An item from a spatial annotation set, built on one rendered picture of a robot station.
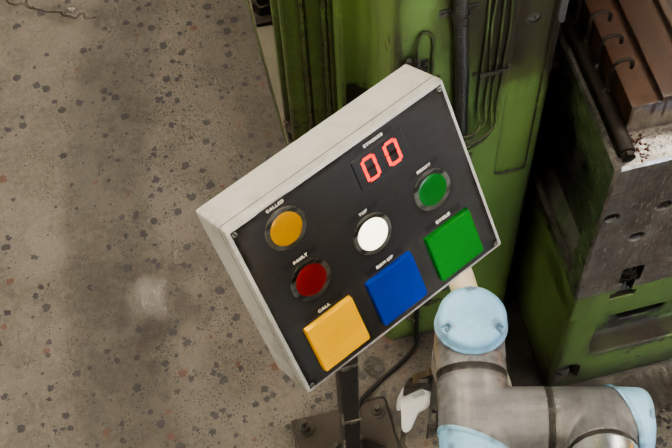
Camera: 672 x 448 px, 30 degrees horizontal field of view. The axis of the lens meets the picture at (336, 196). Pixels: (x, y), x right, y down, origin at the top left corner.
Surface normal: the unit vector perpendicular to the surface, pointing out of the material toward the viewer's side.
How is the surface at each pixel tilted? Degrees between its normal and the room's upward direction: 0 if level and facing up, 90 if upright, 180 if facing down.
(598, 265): 90
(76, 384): 0
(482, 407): 0
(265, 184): 30
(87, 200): 0
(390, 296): 60
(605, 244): 90
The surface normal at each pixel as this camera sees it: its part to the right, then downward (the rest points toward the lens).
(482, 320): -0.03, -0.50
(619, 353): 0.25, 0.83
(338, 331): 0.53, 0.33
